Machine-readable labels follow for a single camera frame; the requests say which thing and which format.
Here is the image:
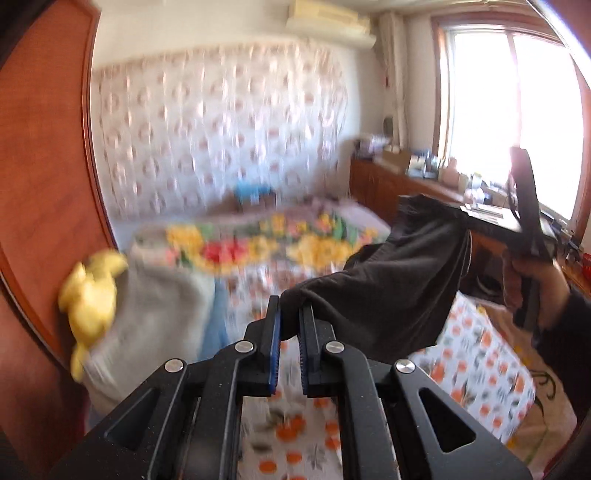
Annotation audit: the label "black pants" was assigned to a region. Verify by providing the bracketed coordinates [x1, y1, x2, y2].
[280, 195, 472, 364]

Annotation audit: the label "person's right hand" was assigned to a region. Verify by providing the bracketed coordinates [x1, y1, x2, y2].
[503, 250, 570, 331]

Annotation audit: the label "light blue folded jeans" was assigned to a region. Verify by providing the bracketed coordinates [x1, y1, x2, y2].
[197, 279, 230, 361]

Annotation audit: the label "orange-print bed sheet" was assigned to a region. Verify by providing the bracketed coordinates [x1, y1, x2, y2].
[226, 261, 536, 479]

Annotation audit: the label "white jug bottle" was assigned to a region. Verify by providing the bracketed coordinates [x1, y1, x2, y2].
[440, 157, 460, 189]

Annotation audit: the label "beige folded pants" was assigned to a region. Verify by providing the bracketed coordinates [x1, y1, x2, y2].
[83, 253, 215, 417]

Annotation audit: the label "person's dark clothed body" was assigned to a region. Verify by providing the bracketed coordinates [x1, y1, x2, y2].
[533, 289, 590, 424]

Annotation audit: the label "cardboard box on cabinet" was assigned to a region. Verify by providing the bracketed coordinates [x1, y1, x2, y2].
[381, 150, 412, 174]

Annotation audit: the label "window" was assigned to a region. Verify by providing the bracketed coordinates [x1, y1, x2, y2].
[431, 11, 590, 234]

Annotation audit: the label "yellow plush toy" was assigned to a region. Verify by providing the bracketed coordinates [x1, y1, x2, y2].
[58, 249, 128, 383]

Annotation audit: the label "wooden sideboard cabinet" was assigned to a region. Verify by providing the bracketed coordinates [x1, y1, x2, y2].
[348, 157, 591, 296]

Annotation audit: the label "floral pink blanket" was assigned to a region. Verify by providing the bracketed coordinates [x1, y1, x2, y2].
[133, 195, 578, 467]

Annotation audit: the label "box with blue cloth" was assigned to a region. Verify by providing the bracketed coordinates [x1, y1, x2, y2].
[233, 182, 277, 212]

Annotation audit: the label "window curtain drape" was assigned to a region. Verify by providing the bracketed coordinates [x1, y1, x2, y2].
[379, 11, 410, 149]

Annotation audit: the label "circle-pattern sheer curtain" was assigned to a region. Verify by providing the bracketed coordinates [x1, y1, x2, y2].
[92, 41, 348, 220]

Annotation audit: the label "wall air conditioner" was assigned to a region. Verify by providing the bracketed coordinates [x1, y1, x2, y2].
[286, 1, 377, 49]

